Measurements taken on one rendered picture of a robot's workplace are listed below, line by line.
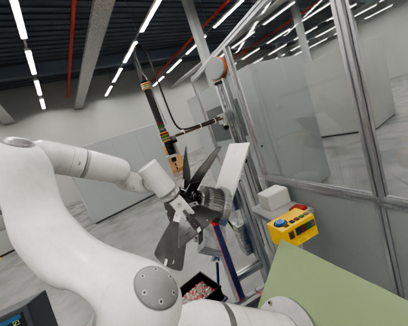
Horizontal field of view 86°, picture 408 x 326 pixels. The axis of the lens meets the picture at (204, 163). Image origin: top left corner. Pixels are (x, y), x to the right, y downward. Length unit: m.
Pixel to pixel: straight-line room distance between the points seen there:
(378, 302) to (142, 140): 6.57
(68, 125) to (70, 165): 12.63
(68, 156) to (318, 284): 0.71
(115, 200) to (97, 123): 7.55
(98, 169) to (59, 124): 12.62
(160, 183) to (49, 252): 0.46
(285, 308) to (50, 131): 13.02
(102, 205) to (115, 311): 6.23
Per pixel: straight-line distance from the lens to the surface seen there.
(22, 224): 0.50
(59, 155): 0.71
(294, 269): 0.65
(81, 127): 13.35
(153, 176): 0.82
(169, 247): 1.25
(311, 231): 1.00
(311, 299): 0.61
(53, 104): 13.56
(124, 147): 6.65
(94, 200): 6.52
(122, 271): 0.39
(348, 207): 1.35
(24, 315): 0.84
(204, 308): 0.48
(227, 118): 1.53
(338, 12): 1.12
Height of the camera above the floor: 1.54
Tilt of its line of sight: 10 degrees down
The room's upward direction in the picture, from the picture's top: 20 degrees counter-clockwise
